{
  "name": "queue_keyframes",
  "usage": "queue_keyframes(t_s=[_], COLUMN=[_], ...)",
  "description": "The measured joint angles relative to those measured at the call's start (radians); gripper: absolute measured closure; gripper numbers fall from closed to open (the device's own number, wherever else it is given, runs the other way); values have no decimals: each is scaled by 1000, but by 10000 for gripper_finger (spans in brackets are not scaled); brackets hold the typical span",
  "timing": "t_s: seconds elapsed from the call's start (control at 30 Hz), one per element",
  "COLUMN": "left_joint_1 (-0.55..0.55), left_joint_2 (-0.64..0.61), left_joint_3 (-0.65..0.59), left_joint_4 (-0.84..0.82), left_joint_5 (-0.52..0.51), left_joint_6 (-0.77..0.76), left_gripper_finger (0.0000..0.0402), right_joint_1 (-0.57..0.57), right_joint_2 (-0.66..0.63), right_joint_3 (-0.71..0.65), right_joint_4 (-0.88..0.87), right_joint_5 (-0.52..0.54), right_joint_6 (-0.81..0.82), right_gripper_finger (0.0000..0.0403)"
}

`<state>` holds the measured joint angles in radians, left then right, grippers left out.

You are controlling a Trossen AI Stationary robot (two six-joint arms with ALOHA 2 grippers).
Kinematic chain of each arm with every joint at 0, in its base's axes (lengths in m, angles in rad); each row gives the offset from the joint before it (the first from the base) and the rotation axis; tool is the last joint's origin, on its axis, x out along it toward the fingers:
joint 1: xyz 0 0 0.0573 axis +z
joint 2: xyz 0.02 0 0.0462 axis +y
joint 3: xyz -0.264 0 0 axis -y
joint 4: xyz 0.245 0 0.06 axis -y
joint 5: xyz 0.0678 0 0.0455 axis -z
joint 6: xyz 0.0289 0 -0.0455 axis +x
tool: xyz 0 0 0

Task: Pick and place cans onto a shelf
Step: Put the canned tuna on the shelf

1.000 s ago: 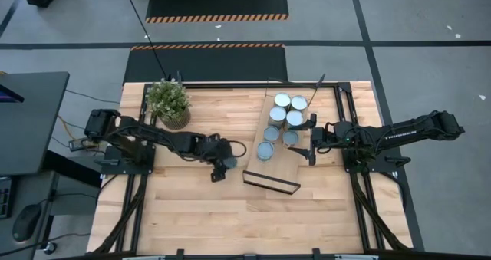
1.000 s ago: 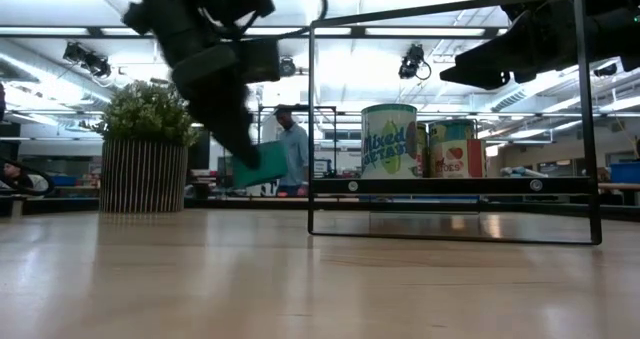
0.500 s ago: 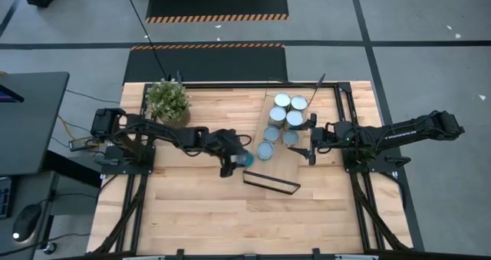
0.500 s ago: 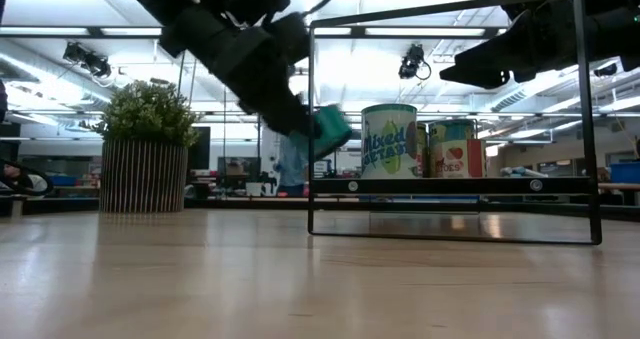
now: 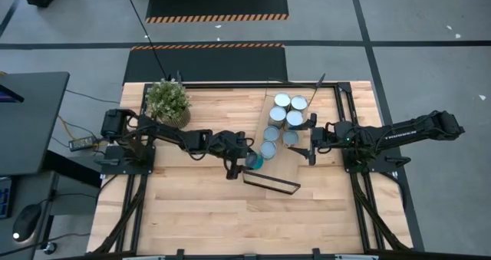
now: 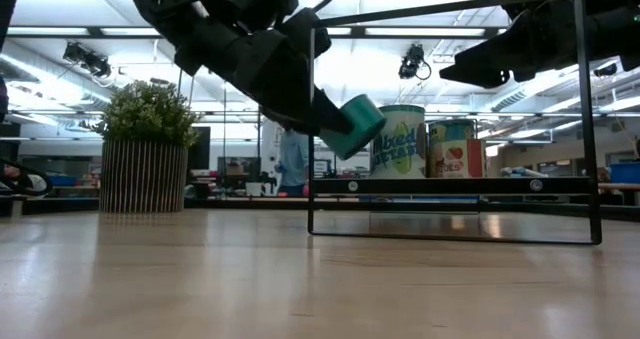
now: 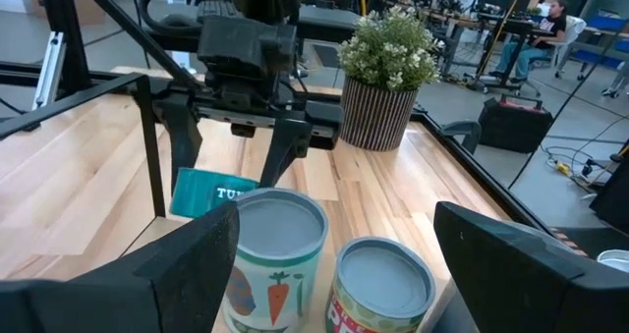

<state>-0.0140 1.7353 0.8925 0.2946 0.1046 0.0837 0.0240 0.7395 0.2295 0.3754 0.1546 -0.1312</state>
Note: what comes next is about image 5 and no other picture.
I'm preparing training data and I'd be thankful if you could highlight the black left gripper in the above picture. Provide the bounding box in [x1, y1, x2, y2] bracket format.
[217, 131, 254, 180]

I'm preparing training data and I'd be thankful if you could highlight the mixed vegetables can white label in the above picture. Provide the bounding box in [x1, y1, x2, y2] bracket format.
[262, 125, 281, 143]

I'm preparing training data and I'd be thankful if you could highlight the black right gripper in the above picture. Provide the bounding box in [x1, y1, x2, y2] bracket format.
[288, 113, 351, 166]

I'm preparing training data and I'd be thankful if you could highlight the short teal can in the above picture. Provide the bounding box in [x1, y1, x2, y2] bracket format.
[245, 151, 265, 172]

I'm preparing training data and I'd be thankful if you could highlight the tomatoes can red white label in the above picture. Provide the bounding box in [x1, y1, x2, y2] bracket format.
[259, 140, 278, 161]

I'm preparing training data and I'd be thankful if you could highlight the black computer mouse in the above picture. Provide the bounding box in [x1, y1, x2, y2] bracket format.
[12, 203, 42, 242]

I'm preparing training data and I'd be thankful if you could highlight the can with green dotted label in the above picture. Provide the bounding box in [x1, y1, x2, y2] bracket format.
[282, 130, 300, 148]

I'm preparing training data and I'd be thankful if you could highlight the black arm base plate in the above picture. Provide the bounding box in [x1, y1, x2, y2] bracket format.
[340, 141, 400, 174]
[100, 143, 157, 176]

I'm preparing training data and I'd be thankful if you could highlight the grey desk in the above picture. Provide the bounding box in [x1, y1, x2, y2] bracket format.
[0, 170, 61, 260]

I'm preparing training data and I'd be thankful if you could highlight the black desk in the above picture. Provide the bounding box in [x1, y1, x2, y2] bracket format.
[0, 71, 71, 176]

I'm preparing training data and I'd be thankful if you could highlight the thin black floor cable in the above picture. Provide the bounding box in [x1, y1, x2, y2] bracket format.
[122, 0, 170, 81]

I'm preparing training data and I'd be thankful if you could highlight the potted plant in ribbed pot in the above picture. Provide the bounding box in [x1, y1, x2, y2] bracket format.
[145, 79, 192, 130]

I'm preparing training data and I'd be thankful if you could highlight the corn can yellow label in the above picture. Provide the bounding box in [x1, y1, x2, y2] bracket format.
[290, 94, 309, 114]

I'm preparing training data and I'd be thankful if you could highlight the silver-lidded food can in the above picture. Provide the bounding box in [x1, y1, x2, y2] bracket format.
[273, 91, 292, 110]

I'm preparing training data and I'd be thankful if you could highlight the laptop with lit screen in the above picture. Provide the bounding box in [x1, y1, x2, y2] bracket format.
[0, 84, 25, 104]

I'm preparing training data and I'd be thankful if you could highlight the black aluminium rig frame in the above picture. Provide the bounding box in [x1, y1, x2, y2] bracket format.
[91, 81, 414, 260]

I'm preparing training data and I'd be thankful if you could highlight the black power adapter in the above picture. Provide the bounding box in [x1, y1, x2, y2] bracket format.
[68, 135, 98, 153]

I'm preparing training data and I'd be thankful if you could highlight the yellow cable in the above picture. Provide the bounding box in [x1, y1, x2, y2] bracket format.
[57, 115, 80, 141]

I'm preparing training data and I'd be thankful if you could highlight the yellow and blue labelled can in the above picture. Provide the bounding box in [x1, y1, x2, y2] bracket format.
[268, 106, 288, 129]

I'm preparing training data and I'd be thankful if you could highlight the black hazard-striped floor mat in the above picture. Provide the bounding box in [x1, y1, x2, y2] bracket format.
[122, 42, 288, 86]
[144, 0, 290, 25]

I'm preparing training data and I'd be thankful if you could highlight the carrots can blue yellow label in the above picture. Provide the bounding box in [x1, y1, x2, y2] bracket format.
[285, 110, 305, 130]

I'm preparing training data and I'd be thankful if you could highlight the black keyboard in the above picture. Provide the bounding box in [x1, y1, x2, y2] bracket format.
[0, 175, 13, 219]

